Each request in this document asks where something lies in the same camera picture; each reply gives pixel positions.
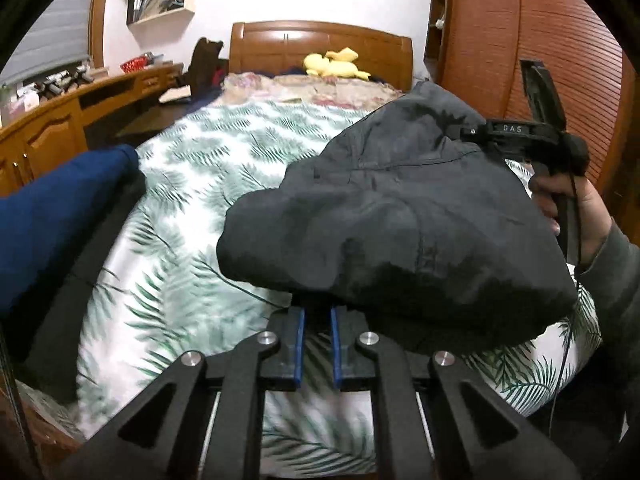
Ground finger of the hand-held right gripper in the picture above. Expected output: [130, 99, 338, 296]
[450, 119, 490, 143]

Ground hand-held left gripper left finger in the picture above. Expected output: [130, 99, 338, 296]
[55, 307, 307, 480]

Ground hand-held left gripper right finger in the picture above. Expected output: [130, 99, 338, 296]
[329, 307, 586, 480]

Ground black jacket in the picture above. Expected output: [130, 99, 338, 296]
[216, 80, 578, 356]

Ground person's right forearm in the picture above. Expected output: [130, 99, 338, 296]
[572, 220, 640, 461]

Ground person's right hand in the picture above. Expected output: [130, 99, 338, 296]
[529, 172, 613, 266]

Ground wooden louvred wardrobe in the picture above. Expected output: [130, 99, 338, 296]
[424, 0, 640, 241]

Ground yellow plush toy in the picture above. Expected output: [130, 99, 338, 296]
[303, 47, 372, 81]

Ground floral blanket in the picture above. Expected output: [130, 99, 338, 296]
[222, 71, 406, 111]

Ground wooden bed headboard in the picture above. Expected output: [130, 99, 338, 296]
[229, 20, 415, 92]

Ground dark wooden chair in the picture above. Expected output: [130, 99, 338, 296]
[159, 37, 226, 106]

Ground navy blue folded cloth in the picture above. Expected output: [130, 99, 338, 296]
[0, 144, 141, 321]

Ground wooden desk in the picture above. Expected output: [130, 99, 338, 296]
[0, 62, 186, 196]

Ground black small devices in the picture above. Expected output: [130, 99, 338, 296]
[32, 67, 93, 97]

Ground grey window blind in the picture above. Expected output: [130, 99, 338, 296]
[0, 0, 98, 86]

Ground wooden window frame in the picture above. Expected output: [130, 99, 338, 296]
[87, 0, 118, 71]

